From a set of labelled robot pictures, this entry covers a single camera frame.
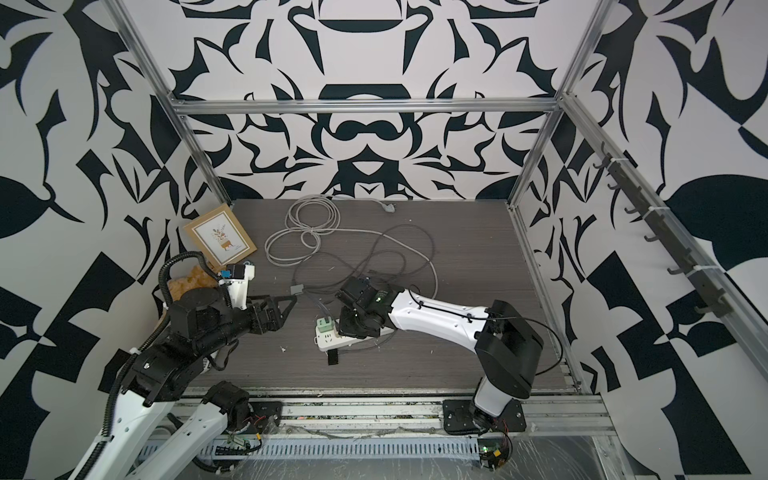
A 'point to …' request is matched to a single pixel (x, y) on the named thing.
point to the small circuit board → (492, 451)
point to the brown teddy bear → (196, 278)
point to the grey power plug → (388, 208)
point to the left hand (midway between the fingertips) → (279, 293)
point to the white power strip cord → (313, 216)
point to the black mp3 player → (333, 356)
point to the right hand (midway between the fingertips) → (340, 328)
